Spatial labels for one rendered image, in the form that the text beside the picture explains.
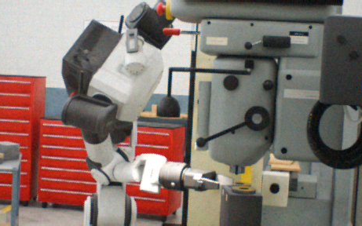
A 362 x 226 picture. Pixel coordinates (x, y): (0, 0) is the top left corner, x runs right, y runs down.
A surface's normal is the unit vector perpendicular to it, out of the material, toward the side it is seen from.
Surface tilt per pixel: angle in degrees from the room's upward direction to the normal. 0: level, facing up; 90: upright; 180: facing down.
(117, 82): 57
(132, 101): 112
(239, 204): 90
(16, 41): 90
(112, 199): 81
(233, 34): 90
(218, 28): 90
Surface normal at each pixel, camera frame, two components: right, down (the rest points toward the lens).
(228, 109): -0.14, 0.06
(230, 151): -0.15, 0.51
